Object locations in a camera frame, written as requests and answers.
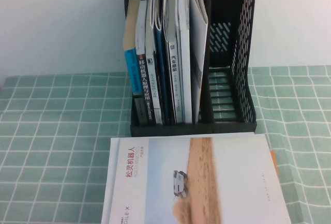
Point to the white AgileX robotics brochure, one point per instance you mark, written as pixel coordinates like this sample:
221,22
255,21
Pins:
199,40
232,182

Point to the grey spine book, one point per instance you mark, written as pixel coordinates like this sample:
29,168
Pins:
154,89

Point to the white spine automotive book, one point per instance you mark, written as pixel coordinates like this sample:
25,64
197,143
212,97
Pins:
175,79

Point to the black spine robotics book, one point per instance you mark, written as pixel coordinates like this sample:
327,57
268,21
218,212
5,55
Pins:
144,84

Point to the large white cover book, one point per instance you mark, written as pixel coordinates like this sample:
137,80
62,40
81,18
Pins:
186,79

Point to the cyan spine book tan pages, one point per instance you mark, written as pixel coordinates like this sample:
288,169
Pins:
132,71

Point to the black mesh book holder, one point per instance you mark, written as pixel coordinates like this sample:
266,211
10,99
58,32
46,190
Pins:
232,128

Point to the orange cover book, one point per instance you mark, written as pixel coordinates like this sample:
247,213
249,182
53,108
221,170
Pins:
273,162

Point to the thin dark navy booklet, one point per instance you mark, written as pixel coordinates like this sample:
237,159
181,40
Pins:
165,79

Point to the thin blue cover booklet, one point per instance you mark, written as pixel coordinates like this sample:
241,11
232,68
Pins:
158,61

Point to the green checked tablecloth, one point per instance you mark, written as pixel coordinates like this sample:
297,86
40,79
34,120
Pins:
51,156

